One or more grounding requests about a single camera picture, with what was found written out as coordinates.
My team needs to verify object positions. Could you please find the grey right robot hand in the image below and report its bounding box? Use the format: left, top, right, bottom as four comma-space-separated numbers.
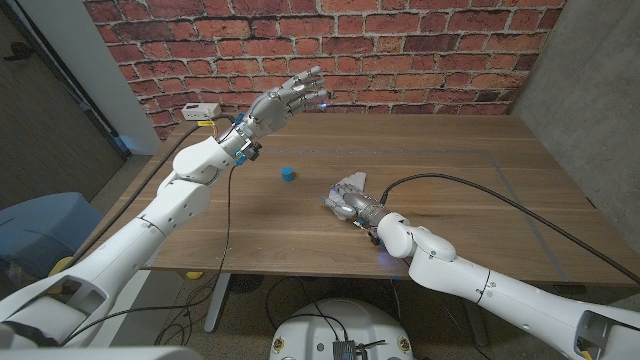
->
321, 181, 394, 245

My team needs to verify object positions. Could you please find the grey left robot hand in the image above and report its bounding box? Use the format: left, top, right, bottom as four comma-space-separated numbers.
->
218, 65, 330, 165

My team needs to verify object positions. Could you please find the white paper coffee filter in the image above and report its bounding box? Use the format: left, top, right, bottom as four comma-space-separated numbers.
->
329, 171, 368, 221

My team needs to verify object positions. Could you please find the white power strip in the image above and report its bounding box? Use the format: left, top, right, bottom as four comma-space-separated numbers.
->
180, 102, 223, 122

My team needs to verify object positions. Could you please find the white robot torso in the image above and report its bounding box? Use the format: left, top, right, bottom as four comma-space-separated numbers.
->
268, 298, 415, 360

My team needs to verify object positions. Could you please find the black round floor base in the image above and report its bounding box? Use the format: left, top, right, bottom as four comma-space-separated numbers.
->
230, 273, 265, 294

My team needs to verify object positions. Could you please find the red brick printed backdrop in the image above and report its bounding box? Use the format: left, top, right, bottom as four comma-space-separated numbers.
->
82, 0, 569, 141

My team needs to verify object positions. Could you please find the grey metal table leg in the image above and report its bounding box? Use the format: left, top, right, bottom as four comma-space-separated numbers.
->
203, 272, 234, 334
457, 294, 491, 347

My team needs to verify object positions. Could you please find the blue upholstered seat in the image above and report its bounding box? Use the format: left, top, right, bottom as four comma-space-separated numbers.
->
0, 192, 105, 296

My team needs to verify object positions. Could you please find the yellow foam piece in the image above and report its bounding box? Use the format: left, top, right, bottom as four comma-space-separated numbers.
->
48, 255, 74, 277

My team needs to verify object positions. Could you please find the white robot body edge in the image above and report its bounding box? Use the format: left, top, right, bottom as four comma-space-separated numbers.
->
0, 346, 201, 360

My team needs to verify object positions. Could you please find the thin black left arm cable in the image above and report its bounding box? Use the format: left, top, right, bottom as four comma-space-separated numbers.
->
59, 164, 236, 347

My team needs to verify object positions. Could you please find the black torso cable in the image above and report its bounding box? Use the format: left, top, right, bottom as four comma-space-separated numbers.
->
264, 276, 387, 351

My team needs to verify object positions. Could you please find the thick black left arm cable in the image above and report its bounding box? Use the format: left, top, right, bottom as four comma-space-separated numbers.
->
64, 113, 236, 269

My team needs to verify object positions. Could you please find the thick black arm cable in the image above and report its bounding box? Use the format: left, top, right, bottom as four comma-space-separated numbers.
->
64, 113, 236, 269
379, 172, 640, 286

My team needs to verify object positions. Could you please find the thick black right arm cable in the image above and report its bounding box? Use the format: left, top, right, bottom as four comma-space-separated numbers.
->
379, 172, 640, 286

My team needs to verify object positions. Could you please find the black floor cable tangle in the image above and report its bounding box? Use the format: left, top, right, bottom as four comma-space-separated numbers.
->
154, 273, 226, 347

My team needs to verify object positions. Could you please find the black door handle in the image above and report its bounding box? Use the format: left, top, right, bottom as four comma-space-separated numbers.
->
2, 40, 35, 61

